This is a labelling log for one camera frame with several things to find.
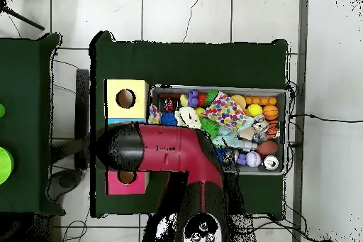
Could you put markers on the white baseball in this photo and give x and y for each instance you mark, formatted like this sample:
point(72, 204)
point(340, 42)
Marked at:
point(253, 159)

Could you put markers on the large polka dot cloth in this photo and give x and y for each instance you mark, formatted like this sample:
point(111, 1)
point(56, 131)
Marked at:
point(227, 111)

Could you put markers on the silver drink can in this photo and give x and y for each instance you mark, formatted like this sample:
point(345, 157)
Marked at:
point(271, 162)

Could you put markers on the large bright green round object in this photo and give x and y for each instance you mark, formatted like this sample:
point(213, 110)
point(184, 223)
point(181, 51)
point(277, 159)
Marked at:
point(5, 165)

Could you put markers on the black tripod leg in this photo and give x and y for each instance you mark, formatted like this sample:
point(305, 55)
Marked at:
point(25, 20)

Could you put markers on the cream yellow cloth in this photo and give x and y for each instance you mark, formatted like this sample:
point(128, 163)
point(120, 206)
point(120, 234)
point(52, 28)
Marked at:
point(188, 115)

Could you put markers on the yellow ball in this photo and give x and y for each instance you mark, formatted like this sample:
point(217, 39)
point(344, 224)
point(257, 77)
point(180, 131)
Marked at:
point(254, 110)

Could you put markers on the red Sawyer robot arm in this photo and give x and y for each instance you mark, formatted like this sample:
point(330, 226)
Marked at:
point(175, 148)

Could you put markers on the wooden box with three holes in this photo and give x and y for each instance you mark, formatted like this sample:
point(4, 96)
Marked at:
point(136, 88)

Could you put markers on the green spiky ball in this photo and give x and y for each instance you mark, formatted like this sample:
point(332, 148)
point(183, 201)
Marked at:
point(210, 125)

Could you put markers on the orange toy basketball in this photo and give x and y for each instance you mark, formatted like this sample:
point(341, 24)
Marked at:
point(270, 112)

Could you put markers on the shallow clear mesh bin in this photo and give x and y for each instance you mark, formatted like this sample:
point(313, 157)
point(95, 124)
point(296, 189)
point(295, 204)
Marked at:
point(218, 88)

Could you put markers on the purple toy block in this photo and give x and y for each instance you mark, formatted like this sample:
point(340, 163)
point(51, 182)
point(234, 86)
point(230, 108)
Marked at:
point(192, 98)

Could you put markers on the small bright green round object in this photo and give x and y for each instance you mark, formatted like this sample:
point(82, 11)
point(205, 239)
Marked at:
point(2, 110)

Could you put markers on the blue spiky ball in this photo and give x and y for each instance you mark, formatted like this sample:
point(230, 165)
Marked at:
point(168, 119)

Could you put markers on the dark green side table cloth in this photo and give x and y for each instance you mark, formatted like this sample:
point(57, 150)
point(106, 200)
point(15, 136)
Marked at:
point(25, 83)

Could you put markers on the brown toy football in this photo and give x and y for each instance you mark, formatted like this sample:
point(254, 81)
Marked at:
point(268, 147)

